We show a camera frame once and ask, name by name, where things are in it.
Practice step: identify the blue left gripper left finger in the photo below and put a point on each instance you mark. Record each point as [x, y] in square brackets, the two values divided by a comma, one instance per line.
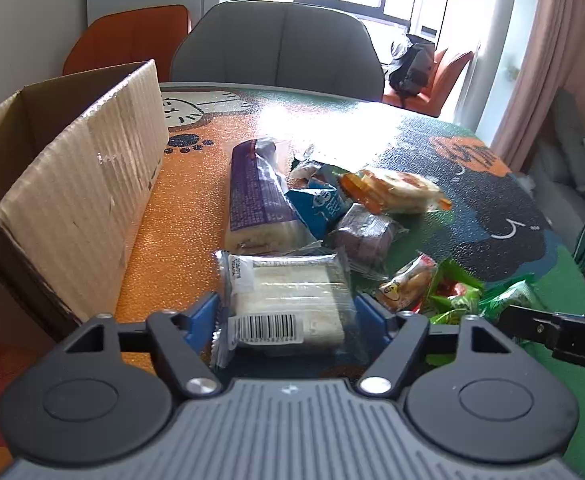
[197, 323]

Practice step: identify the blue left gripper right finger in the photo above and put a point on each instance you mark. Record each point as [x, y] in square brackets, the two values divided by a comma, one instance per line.
[378, 324]

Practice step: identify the white sandwich cake packet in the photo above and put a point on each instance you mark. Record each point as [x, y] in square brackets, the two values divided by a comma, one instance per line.
[300, 304]

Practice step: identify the orange rice cracker packet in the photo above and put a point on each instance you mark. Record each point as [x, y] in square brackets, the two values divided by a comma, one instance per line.
[383, 191]

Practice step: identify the small red snack packet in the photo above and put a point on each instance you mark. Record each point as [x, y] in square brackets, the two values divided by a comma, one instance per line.
[408, 285]

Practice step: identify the dark purple cake packet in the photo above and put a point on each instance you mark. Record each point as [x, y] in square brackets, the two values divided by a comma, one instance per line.
[365, 239]

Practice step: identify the purple bread loaf packet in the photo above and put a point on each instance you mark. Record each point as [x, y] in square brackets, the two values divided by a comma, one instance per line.
[261, 219]

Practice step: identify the blue snack packet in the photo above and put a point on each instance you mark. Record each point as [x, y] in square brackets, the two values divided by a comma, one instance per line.
[319, 205]

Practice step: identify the colourful cat table mat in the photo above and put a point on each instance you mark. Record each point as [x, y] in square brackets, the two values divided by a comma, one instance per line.
[123, 396]

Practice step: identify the grey sofa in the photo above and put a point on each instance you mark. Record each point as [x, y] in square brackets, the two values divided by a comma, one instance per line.
[558, 169]

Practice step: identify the clear green snack packet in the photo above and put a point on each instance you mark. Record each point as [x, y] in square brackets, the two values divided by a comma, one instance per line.
[304, 168]

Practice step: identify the brown cardboard box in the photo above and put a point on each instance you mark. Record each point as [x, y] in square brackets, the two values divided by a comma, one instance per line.
[79, 156]

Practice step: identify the grey black backpack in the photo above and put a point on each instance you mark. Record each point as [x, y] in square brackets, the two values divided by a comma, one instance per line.
[412, 60]

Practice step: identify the orange chair by window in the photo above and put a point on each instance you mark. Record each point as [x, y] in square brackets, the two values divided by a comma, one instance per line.
[446, 69]

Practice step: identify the grey padded chair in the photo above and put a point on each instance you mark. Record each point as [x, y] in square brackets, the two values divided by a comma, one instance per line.
[281, 44]

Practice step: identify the pink curtain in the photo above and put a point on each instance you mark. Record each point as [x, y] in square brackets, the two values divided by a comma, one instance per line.
[555, 59]

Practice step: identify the orange chair near wall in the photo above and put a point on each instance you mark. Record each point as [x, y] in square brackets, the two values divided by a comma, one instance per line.
[131, 36]

